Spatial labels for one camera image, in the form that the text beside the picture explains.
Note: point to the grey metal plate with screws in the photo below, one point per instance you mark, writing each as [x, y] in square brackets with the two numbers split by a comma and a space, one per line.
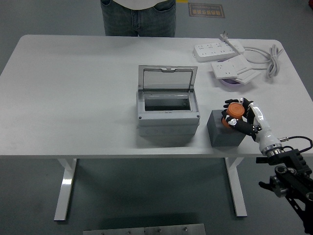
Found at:
[146, 230]

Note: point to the black table control panel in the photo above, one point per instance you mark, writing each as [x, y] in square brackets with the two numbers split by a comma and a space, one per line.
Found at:
[261, 160]

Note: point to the grey electrical enclosure box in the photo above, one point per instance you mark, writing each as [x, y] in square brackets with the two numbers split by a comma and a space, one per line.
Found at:
[168, 118]

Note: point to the purple round dish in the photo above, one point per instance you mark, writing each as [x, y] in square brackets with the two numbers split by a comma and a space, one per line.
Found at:
[232, 83]

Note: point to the flat white socket panel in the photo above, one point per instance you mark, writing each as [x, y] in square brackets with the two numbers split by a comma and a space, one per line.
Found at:
[244, 64]

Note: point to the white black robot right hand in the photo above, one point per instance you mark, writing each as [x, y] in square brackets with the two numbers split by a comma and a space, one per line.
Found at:
[262, 127]

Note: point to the long white power strip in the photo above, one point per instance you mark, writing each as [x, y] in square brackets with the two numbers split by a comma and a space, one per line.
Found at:
[210, 51]

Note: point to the grey block with round hole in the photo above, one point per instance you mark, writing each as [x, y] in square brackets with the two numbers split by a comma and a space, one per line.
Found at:
[220, 137]

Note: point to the brown floor sign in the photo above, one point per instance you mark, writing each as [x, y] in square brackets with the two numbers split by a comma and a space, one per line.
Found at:
[206, 10]

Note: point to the orange cylindrical battery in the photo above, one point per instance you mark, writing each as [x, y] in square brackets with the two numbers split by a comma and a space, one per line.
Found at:
[236, 110]

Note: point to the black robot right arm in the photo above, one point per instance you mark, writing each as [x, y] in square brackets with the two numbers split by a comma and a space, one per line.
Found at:
[293, 171]

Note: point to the clear hinged box lid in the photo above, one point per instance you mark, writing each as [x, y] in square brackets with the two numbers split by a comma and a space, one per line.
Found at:
[166, 77]

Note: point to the person torso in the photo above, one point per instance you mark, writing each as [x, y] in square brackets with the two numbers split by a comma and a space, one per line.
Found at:
[137, 19]

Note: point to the white table leg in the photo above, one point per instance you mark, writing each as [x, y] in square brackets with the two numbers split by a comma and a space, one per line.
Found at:
[236, 186]
[66, 186]

